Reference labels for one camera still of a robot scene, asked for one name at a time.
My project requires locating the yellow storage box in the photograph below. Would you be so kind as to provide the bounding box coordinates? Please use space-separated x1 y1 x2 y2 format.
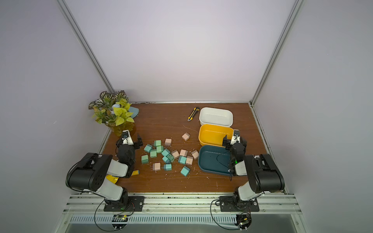
198 124 234 147

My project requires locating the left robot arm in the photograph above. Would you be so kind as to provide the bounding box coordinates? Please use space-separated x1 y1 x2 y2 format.
66 130 143 207

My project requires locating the teal plug centre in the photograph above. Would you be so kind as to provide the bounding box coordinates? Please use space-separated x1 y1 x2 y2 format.
178 156 187 165

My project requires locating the pink plug upper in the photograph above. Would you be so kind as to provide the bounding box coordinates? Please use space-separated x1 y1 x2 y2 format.
164 138 172 147

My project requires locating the yellow toy shovel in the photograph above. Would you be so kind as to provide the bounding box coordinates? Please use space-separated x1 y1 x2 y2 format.
106 170 140 184

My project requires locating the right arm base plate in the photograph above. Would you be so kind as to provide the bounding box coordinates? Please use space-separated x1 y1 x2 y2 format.
216 196 260 212

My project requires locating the teal plug bottom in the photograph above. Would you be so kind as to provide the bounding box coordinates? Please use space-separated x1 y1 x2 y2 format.
180 166 190 177

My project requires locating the teal plug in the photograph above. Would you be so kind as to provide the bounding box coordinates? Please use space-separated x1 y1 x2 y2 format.
178 156 187 165
180 166 190 177
144 144 153 153

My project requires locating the green plug far left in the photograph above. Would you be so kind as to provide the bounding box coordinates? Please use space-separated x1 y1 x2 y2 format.
141 155 149 164

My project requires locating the lone pink plug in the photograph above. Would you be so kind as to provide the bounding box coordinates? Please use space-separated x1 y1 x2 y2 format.
182 133 190 141

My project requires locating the teal plug left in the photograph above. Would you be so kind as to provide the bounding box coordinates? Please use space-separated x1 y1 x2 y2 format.
144 144 153 153

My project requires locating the pink plug right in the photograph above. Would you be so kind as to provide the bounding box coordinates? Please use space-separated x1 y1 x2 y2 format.
191 150 199 160

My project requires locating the pink plug bottom left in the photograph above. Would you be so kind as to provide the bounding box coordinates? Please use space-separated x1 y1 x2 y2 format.
152 163 161 171

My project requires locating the artificial plant in amber vase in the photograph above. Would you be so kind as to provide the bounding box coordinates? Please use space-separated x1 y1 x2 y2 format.
88 90 135 137

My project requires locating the dark teal storage box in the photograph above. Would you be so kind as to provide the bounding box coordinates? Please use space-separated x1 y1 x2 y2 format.
198 145 230 176

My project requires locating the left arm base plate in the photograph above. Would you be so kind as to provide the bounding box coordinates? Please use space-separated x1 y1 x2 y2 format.
104 196 145 212

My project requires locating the pink plug centre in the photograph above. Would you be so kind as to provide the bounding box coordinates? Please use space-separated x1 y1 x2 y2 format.
180 150 188 157

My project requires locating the white storage box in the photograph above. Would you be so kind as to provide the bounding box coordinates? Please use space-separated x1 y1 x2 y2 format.
199 107 233 127

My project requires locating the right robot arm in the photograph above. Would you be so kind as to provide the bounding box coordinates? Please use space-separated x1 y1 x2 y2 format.
222 130 285 205

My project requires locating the light blue oval object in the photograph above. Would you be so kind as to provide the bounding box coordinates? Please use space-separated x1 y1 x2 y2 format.
128 106 139 118

